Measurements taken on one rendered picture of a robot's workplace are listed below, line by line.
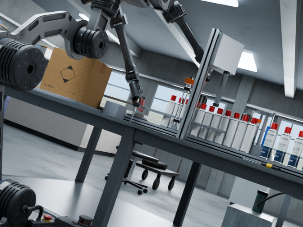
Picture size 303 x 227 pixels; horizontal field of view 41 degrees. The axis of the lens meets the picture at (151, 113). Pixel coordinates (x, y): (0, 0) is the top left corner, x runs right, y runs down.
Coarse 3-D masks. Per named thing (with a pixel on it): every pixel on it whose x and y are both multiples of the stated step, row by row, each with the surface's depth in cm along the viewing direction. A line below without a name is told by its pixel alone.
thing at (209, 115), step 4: (212, 108) 238; (208, 112) 237; (212, 112) 238; (208, 116) 237; (212, 116) 237; (204, 120) 238; (208, 120) 237; (204, 124) 237; (208, 124) 236; (204, 128) 236; (200, 132) 237; (204, 132) 236; (200, 136) 236; (204, 136) 236
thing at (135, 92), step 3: (132, 90) 261; (135, 90) 261; (138, 90) 262; (132, 93) 261; (135, 93) 260; (138, 93) 260; (132, 96) 258; (135, 96) 258; (132, 99) 259; (144, 99) 265
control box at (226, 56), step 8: (216, 40) 230; (224, 40) 227; (232, 40) 230; (216, 48) 227; (224, 48) 228; (232, 48) 230; (240, 48) 233; (216, 56) 226; (224, 56) 228; (232, 56) 231; (240, 56) 234; (208, 64) 229; (216, 64) 226; (224, 64) 229; (232, 64) 231; (232, 72) 232
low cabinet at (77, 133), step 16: (16, 112) 965; (32, 112) 950; (48, 112) 936; (32, 128) 942; (48, 128) 928; (64, 128) 915; (80, 128) 902; (64, 144) 909; (80, 144) 895; (112, 144) 1044
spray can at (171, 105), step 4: (172, 96) 249; (176, 96) 250; (172, 100) 249; (168, 104) 248; (172, 104) 248; (168, 108) 248; (172, 108) 248; (168, 112) 248; (172, 112) 249; (164, 116) 248; (168, 116) 247; (164, 120) 247; (168, 120) 248; (160, 124) 249; (164, 124) 247; (168, 124) 248
